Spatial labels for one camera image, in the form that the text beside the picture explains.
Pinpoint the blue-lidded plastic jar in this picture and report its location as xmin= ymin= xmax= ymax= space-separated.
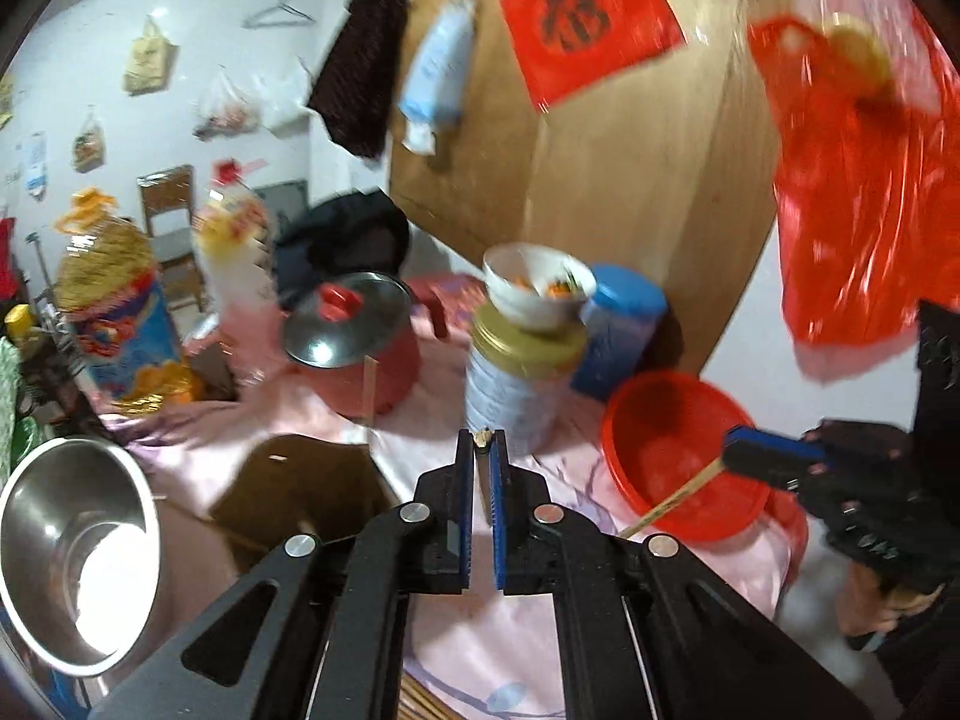
xmin=572 ymin=264 xmax=668 ymax=404

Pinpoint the pink floral tablecloth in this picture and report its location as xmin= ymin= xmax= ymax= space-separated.
xmin=97 ymin=274 xmax=811 ymax=720

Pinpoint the dark soy sauce bottle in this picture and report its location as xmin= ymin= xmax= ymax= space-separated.
xmin=2 ymin=304 xmax=38 ymax=361

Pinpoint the grey board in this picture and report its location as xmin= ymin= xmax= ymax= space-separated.
xmin=251 ymin=178 xmax=310 ymax=220

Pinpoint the gold-lidded milk powder can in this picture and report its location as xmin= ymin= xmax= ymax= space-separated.
xmin=463 ymin=300 xmax=591 ymax=460

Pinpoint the stainless steel bowl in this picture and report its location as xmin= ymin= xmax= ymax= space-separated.
xmin=0 ymin=437 xmax=164 ymax=681

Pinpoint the dark dotted garment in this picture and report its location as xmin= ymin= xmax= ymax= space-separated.
xmin=305 ymin=0 xmax=411 ymax=164

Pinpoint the person's right hand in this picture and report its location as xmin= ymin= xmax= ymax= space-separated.
xmin=836 ymin=562 xmax=942 ymax=650

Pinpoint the beige tote bag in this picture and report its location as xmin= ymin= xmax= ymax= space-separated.
xmin=122 ymin=15 xmax=181 ymax=97

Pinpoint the red plastic basin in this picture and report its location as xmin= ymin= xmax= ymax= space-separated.
xmin=601 ymin=371 xmax=775 ymax=546

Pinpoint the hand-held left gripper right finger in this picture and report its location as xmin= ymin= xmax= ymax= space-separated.
xmin=487 ymin=429 xmax=875 ymax=720

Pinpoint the large red paper poster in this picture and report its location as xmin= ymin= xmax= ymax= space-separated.
xmin=499 ymin=0 xmax=687 ymax=111

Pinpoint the wire clothes hanger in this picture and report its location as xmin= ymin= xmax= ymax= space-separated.
xmin=240 ymin=0 xmax=317 ymax=31

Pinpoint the small blue white bag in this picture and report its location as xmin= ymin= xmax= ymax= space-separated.
xmin=20 ymin=133 xmax=48 ymax=198

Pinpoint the red cooking pot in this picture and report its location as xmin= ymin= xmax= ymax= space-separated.
xmin=280 ymin=270 xmax=452 ymax=422

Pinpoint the clear plastic bag with food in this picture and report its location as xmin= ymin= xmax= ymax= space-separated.
xmin=193 ymin=66 xmax=263 ymax=141

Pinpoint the red plastic bag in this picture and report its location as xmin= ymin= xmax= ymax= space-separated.
xmin=748 ymin=7 xmax=960 ymax=362

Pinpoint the wooden chair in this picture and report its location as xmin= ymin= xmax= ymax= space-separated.
xmin=136 ymin=165 xmax=205 ymax=314

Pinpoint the brown wooden chopstick holder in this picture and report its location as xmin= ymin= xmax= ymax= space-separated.
xmin=208 ymin=433 xmax=400 ymax=578

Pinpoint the plywood wardrobe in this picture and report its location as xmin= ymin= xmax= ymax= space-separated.
xmin=388 ymin=0 xmax=785 ymax=395

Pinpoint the large cooking oil bottle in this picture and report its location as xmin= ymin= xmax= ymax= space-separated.
xmin=56 ymin=189 xmax=197 ymax=415

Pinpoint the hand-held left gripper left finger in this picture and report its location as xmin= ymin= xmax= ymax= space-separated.
xmin=90 ymin=427 xmax=481 ymax=720

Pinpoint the side table with green cloth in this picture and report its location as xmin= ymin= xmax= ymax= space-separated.
xmin=0 ymin=336 xmax=37 ymax=470

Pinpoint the small bag with food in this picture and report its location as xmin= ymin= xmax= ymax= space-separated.
xmin=72 ymin=114 xmax=107 ymax=175

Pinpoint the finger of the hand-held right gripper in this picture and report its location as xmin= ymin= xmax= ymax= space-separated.
xmin=724 ymin=424 xmax=827 ymax=461
xmin=718 ymin=442 xmax=820 ymax=494

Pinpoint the blue and white plastic bag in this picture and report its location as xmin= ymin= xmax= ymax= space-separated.
xmin=397 ymin=0 xmax=479 ymax=156

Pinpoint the white ceramic bowl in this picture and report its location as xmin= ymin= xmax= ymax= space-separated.
xmin=482 ymin=242 xmax=599 ymax=336

